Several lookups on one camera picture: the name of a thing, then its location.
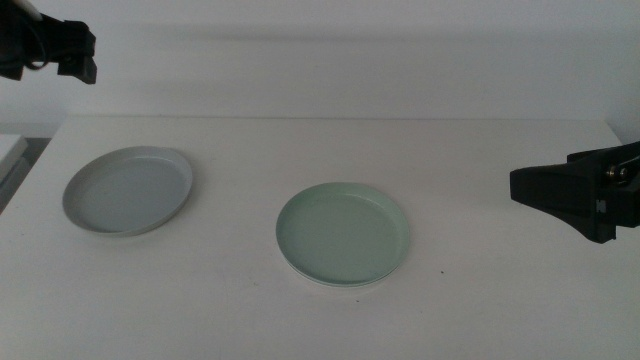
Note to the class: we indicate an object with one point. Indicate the grey shallow bowl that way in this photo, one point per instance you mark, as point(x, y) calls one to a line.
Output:
point(126, 192)

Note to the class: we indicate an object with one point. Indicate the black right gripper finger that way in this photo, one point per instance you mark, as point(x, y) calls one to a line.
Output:
point(570, 192)
point(615, 151)

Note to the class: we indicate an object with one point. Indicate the pale green shallow bowl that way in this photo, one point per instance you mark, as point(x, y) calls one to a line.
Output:
point(342, 232)

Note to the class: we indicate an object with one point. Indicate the white shallow bowl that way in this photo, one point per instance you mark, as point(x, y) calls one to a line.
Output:
point(341, 286)

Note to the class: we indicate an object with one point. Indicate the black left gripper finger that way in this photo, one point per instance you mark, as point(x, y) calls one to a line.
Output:
point(79, 37)
point(80, 69)

